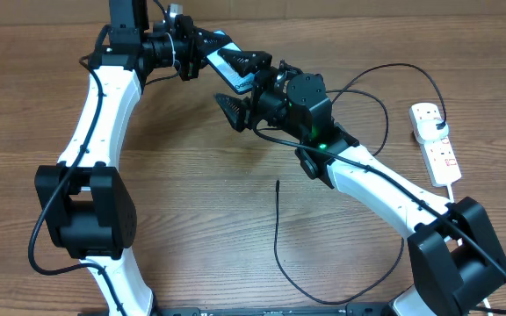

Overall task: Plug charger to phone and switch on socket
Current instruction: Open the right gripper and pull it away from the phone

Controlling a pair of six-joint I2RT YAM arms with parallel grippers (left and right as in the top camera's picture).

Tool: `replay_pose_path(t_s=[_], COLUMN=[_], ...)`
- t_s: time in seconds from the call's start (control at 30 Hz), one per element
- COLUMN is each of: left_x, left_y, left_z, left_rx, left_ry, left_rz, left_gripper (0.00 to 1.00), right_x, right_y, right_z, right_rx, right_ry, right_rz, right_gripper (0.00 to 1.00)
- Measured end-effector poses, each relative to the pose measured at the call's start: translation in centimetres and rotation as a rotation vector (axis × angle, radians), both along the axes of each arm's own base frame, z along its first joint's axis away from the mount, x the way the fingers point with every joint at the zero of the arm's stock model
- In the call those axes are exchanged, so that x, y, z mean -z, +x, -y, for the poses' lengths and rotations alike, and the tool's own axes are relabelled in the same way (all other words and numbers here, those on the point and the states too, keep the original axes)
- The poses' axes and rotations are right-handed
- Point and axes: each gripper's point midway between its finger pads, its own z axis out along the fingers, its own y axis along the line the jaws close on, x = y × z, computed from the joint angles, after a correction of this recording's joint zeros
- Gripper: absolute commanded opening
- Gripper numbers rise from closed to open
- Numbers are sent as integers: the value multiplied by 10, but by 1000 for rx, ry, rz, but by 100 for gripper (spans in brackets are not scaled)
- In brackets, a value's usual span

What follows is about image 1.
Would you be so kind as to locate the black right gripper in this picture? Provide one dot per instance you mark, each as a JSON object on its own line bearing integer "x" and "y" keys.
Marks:
{"x": 266, "y": 79}

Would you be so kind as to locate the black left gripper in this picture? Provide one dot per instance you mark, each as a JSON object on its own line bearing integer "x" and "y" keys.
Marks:
{"x": 198, "y": 52}

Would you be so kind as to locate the blue Galaxy smartphone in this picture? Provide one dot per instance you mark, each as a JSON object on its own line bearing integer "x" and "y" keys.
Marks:
{"x": 239, "y": 84}

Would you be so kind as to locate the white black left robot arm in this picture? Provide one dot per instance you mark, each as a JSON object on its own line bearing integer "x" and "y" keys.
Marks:
{"x": 86, "y": 207}

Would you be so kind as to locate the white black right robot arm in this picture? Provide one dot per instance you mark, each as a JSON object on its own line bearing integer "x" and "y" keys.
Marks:
{"x": 456, "y": 258}

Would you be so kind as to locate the white charger plug adapter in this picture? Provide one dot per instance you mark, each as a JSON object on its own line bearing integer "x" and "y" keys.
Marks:
{"x": 429, "y": 130}

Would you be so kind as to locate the white power strip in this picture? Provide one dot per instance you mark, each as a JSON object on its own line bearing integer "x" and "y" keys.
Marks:
{"x": 439, "y": 157}

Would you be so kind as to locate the brown cardboard backdrop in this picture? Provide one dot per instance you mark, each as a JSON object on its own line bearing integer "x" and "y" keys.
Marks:
{"x": 54, "y": 12}

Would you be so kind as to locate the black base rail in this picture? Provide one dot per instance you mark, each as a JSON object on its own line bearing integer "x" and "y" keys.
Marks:
{"x": 270, "y": 310}

